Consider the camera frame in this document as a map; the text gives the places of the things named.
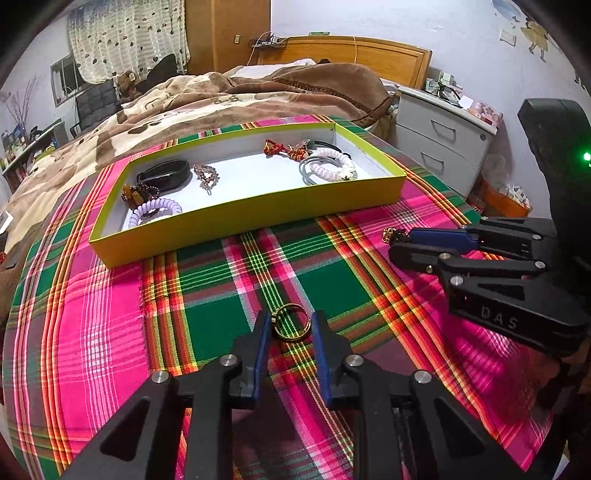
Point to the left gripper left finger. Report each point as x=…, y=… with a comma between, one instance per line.
x=253, y=351

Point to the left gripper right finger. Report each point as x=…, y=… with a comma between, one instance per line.
x=338, y=389

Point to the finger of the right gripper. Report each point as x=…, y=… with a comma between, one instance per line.
x=507, y=237
x=439, y=260

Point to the gold black brooch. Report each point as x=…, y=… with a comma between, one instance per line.
x=392, y=235

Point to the red knot charm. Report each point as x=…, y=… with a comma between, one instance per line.
x=298, y=152

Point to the black fitness band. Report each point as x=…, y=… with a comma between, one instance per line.
x=166, y=176

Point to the orange bin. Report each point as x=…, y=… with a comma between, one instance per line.
x=498, y=204

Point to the grey nightstand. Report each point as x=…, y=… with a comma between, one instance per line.
x=448, y=141

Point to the yellow-green shallow box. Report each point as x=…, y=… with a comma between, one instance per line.
x=253, y=191

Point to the wooden headboard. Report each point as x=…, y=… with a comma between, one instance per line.
x=401, y=63

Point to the brown patterned blanket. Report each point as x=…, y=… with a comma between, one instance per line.
x=178, y=107

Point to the white pillow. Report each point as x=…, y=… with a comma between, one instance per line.
x=263, y=70

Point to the white card box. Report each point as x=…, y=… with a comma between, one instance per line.
x=5, y=220

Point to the black office chair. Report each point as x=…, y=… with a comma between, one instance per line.
x=94, y=105

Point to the teddy bear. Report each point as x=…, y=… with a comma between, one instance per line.
x=127, y=85

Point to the white bookshelf desk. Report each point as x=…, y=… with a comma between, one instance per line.
x=53, y=137

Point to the wooden wardrobe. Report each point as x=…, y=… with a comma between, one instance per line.
x=220, y=32

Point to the dried branch vase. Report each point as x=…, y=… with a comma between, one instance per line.
x=18, y=104

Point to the heart pattern curtain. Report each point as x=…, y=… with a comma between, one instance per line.
x=108, y=38

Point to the girl wall sticker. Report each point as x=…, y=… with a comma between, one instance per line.
x=537, y=37

